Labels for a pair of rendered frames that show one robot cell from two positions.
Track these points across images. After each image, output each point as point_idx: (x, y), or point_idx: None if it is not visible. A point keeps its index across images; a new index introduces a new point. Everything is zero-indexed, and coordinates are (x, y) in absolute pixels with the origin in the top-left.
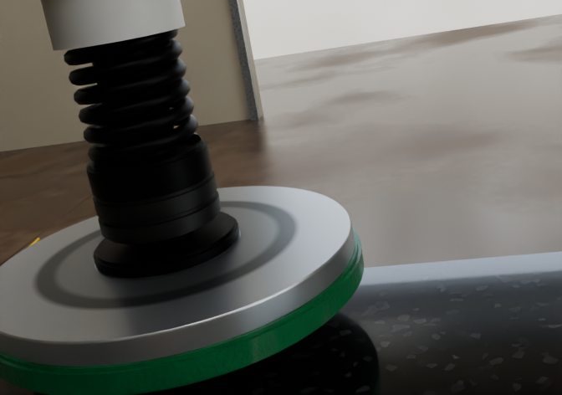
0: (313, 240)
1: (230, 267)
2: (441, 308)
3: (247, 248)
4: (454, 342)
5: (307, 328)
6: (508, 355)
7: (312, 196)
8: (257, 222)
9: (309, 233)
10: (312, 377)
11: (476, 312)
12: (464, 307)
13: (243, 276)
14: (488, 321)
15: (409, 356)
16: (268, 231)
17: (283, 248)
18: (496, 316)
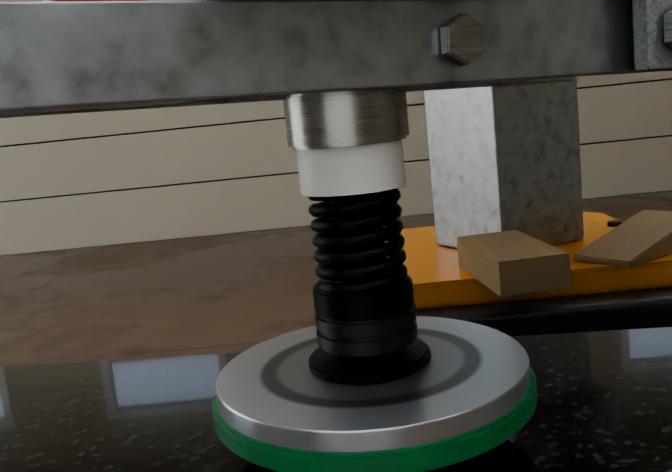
0: (246, 367)
1: (304, 350)
2: (162, 467)
3: (297, 362)
4: (167, 442)
5: None
6: (139, 436)
7: (249, 411)
8: (299, 382)
9: (249, 373)
10: None
11: (138, 463)
12: (144, 468)
13: (292, 345)
14: (135, 457)
15: (201, 432)
16: (285, 374)
17: (269, 362)
18: (127, 460)
